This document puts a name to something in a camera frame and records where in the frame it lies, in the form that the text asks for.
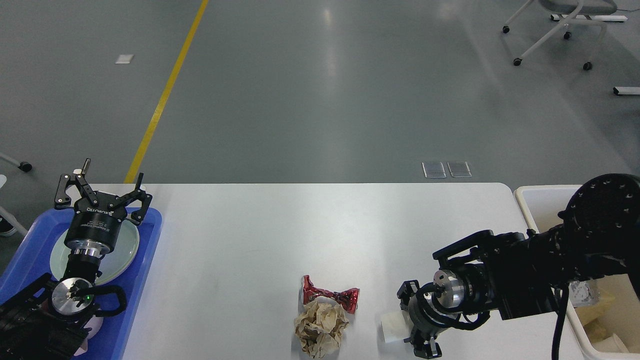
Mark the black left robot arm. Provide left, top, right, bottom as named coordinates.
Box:
left=1, top=158, right=153, bottom=360

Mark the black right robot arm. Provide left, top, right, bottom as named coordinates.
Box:
left=397, top=173, right=640, bottom=360

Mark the left floor socket plate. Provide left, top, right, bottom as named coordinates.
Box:
left=422, top=161, right=448, bottom=179

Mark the brown paper bag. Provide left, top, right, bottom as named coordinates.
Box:
left=574, top=291, right=616, bottom=344

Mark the floor socket plate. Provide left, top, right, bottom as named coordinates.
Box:
left=422, top=161, right=448, bottom=179
left=446, top=161, right=473, bottom=178

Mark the pink mug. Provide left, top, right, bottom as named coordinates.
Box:
left=73, top=316, right=104, bottom=357

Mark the right floor socket plate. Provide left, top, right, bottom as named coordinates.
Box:
left=446, top=161, right=473, bottom=178

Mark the chair leg with caster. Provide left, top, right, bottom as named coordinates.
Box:
left=0, top=152, right=34, bottom=173

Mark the brown paper ball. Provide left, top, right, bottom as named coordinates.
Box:
left=294, top=300, right=350, bottom=359

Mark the white plastic bin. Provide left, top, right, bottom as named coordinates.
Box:
left=514, top=184, right=640, bottom=360

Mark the white office chair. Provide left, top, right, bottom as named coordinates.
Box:
left=512, top=0, right=618, bottom=71

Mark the white furniture foot right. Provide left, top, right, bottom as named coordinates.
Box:
left=612, top=86, right=640, bottom=96

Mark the white floor marker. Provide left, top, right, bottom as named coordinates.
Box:
left=114, top=54, right=135, bottom=65

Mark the aluminium foil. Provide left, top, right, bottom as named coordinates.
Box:
left=568, top=279, right=601, bottom=308

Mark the white paper cup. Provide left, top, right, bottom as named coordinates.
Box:
left=592, top=333, right=630, bottom=354
left=381, top=310, right=414, bottom=344

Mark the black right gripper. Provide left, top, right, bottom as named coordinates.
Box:
left=397, top=279, right=461, bottom=360

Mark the red foil candy wrapper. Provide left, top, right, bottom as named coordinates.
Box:
left=301, top=275, right=361, bottom=315

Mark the blue plastic tray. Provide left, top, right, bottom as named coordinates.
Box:
left=0, top=207, right=163, bottom=360

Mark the white table leg base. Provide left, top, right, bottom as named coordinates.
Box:
left=550, top=14, right=628, bottom=23

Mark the mint green plate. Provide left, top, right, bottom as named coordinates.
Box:
left=49, top=221, right=140, bottom=286

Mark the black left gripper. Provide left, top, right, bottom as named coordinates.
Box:
left=54, top=159, right=153, bottom=258

